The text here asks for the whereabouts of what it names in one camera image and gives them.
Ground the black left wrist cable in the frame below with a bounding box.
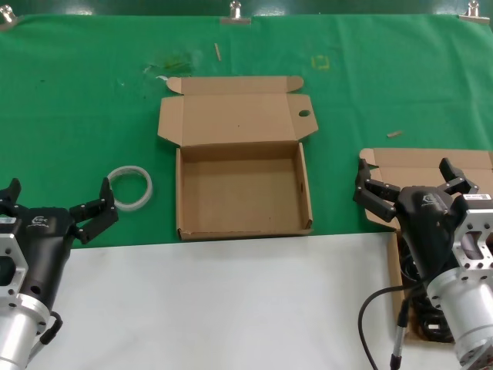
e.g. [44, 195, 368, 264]
[38, 311, 64, 346]

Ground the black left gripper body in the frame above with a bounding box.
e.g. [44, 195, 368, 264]
[15, 207, 75, 309]

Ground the clear tape roll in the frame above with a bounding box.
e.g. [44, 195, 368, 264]
[106, 164, 154, 212]

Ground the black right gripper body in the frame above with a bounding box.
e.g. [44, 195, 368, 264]
[396, 186, 469, 281]

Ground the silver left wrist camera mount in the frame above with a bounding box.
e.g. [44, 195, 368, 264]
[0, 215, 30, 309]

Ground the cardboard box holding cables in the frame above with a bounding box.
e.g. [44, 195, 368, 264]
[357, 147, 493, 344]

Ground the silver binder clip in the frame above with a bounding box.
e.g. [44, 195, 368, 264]
[220, 0, 252, 26]
[0, 6, 18, 32]
[458, 0, 487, 22]

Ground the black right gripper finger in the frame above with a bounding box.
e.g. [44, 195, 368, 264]
[353, 157, 401, 224]
[438, 156, 481, 201]

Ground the empty open cardboard box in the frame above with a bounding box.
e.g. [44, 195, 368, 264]
[156, 76, 319, 242]

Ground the green table cloth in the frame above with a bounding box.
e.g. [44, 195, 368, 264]
[0, 13, 493, 251]

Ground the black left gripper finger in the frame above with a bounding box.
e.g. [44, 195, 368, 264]
[0, 178, 28, 217]
[69, 177, 119, 246]

